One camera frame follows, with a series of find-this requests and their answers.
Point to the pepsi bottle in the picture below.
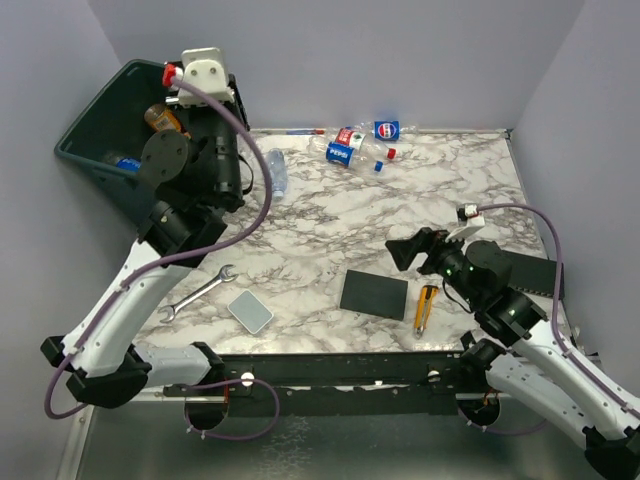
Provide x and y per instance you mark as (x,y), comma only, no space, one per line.
(345,156)
(387,130)

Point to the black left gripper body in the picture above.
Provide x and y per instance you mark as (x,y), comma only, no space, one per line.
(215,128)

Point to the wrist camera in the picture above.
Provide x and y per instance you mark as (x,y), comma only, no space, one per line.
(203,68)
(470,221)

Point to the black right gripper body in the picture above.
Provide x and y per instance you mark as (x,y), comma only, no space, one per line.
(447,258)

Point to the dark green plastic bin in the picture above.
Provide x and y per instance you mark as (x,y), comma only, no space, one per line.
(111,128)

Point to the black box right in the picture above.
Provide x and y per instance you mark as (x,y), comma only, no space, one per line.
(532,275)

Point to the yellow utility knife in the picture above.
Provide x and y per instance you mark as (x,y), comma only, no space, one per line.
(424,307)

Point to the small orange juice bottle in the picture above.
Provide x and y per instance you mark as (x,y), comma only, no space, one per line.
(159,117)

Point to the silver wrench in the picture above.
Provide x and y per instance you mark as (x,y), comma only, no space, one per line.
(224,275)

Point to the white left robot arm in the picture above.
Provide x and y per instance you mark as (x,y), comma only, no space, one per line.
(105,367)

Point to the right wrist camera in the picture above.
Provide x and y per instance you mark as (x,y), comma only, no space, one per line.
(470,221)

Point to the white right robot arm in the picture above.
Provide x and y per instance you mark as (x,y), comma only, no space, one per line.
(524,357)

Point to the clear crushed water bottle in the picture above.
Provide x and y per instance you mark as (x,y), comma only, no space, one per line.
(278,171)

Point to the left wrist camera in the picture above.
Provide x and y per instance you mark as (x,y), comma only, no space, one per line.
(203,68)

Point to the white grey rectangular case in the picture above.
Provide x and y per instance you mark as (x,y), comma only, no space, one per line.
(250,312)

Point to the red label bottle at back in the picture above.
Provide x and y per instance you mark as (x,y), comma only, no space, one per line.
(364,143)

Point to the black rectangular box centre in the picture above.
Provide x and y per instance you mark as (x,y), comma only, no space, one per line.
(375,295)

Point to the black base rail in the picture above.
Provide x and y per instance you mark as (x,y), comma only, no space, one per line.
(342,384)

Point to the blue label bottle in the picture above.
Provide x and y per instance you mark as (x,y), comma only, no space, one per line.
(128,164)

